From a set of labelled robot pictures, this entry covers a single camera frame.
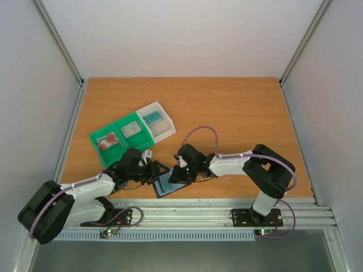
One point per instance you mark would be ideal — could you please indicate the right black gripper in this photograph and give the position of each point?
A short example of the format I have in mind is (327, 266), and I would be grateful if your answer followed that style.
(184, 170)

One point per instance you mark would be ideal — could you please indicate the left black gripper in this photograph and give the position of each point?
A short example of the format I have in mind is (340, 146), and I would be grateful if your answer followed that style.
(153, 171)

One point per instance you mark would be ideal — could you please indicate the blue card holder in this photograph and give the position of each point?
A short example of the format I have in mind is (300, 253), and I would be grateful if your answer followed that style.
(156, 193)

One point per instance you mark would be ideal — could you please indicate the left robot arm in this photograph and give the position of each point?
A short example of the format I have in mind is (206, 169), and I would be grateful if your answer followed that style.
(55, 207)

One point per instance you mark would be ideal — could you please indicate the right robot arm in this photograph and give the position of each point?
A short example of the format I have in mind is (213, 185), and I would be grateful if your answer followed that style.
(270, 172)

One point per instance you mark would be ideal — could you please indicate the grey floral card stack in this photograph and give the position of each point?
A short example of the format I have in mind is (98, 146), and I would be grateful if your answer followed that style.
(130, 129)

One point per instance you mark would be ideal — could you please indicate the teal VIP card stack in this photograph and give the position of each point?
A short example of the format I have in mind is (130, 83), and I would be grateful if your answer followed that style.
(152, 118)

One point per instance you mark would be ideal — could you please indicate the red dotted card stack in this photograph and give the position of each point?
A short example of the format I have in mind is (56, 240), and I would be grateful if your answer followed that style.
(107, 141)

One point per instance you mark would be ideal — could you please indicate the green plastic bin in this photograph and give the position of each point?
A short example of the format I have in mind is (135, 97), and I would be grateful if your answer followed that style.
(141, 141)

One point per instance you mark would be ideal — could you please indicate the white plastic bin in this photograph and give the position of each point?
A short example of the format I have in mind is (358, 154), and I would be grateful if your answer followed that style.
(161, 130)

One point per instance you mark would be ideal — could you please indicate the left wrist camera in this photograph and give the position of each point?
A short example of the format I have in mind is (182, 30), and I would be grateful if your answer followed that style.
(147, 155)

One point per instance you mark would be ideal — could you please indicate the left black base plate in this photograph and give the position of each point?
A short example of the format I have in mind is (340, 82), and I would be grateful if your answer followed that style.
(119, 217)

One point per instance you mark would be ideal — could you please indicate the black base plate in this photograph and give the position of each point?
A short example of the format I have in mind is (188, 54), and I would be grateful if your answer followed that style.
(244, 218)
(119, 217)

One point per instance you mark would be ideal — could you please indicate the grey slotted cable duct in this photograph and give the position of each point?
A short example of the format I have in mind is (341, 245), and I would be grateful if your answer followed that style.
(127, 235)

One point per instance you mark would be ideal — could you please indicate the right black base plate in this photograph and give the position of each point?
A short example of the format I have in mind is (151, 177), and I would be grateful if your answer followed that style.
(244, 218)

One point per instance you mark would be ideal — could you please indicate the aluminium frame rail front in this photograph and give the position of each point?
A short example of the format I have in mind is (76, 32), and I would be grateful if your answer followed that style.
(210, 214)

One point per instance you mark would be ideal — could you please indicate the left frame post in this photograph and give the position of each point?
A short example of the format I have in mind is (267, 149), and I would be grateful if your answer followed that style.
(41, 9)

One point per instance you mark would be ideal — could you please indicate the frame post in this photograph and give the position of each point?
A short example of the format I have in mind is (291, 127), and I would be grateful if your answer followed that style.
(307, 36)
(41, 9)

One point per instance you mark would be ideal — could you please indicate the right frame post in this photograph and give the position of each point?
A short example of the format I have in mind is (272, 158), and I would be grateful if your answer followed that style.
(307, 36)

